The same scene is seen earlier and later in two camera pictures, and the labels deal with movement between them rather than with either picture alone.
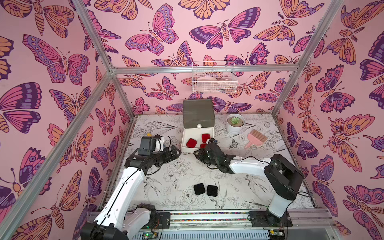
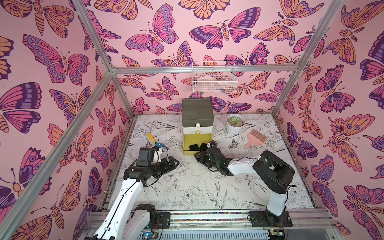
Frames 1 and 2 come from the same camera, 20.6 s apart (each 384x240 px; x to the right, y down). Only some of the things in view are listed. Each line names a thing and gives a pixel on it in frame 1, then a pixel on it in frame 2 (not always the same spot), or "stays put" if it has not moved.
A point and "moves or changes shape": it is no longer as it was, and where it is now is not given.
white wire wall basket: [214, 82] stays put
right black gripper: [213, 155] stays put
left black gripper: [168, 158] -> [165, 167]
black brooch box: [199, 189] -> [194, 147]
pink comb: [255, 138] stays put
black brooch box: [212, 190] moves or changes shape
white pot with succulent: [235, 123] stays put
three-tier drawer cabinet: [199, 121] stays put
